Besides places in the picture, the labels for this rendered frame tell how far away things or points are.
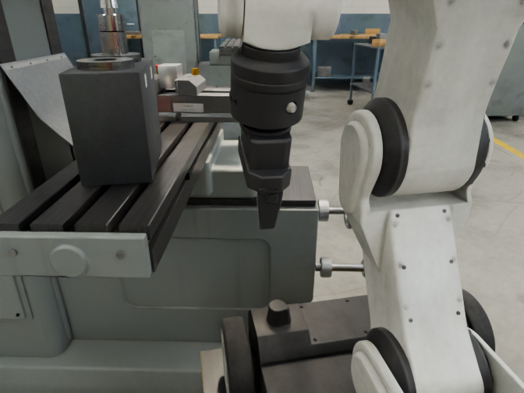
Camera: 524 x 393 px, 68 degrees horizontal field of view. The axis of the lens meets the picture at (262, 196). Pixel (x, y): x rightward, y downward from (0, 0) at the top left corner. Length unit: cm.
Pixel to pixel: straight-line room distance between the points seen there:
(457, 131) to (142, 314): 109
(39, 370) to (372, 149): 124
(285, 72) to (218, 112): 69
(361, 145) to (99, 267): 40
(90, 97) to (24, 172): 58
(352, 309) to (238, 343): 27
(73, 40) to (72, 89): 777
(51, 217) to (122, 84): 23
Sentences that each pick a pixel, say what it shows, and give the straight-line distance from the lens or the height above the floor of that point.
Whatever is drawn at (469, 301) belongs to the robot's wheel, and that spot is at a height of 60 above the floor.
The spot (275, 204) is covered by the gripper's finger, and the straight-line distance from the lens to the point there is 49.
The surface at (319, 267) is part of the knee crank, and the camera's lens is 119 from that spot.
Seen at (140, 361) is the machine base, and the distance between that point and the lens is 139.
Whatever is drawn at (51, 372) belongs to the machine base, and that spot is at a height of 18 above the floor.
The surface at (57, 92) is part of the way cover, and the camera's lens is 128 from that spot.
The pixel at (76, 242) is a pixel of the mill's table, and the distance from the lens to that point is 60.
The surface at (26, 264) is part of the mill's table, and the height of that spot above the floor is 86.
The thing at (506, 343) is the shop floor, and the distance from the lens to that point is 193.
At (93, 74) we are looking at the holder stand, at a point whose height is 110.
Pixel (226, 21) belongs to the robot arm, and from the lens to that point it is 42.
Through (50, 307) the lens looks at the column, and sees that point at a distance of 141.
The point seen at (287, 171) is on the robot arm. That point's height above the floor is 101.
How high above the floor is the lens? 119
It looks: 25 degrees down
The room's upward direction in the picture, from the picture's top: straight up
